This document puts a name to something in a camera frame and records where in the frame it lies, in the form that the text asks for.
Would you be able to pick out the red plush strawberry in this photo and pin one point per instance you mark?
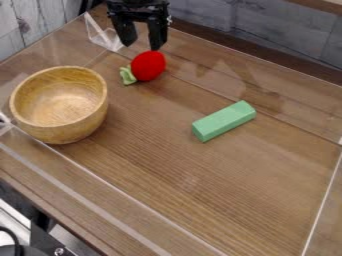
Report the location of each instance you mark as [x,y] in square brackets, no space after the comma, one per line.
[145,68]

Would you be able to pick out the clear acrylic corner bracket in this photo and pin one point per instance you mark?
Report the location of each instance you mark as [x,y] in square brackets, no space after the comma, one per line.
[102,37]

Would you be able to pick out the black metal bracket with screw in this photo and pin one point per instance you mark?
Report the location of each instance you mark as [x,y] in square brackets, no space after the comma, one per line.
[47,244]

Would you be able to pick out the green rectangular block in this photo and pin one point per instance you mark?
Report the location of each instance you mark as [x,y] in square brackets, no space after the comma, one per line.
[224,120]

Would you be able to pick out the wooden bowl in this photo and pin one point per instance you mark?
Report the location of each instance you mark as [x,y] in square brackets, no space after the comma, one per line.
[61,103]

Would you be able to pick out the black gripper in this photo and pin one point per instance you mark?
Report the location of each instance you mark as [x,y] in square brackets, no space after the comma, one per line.
[153,11]

